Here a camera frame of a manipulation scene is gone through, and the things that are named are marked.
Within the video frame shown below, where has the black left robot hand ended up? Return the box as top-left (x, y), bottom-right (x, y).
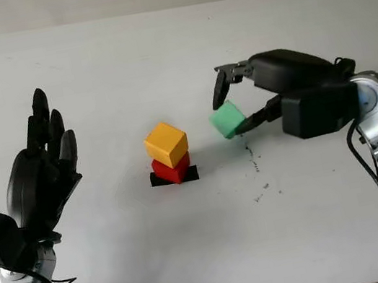
top-left (0, 83), bottom-right (94, 251)

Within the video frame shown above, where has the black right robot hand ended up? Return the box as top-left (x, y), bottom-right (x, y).
top-left (203, 35), bottom-right (366, 141)

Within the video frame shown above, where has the green cube block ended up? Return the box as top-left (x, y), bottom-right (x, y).
top-left (206, 97), bottom-right (250, 142)

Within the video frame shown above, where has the yellow cube block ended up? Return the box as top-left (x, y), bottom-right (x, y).
top-left (140, 118), bottom-right (192, 172)

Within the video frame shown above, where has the red cube block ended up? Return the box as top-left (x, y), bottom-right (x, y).
top-left (150, 152), bottom-right (195, 190)

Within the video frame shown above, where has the black tape strip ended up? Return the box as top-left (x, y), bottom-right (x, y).
top-left (148, 163), bottom-right (202, 190)

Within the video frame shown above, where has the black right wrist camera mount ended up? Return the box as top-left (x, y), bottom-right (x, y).
top-left (275, 79), bottom-right (366, 144)

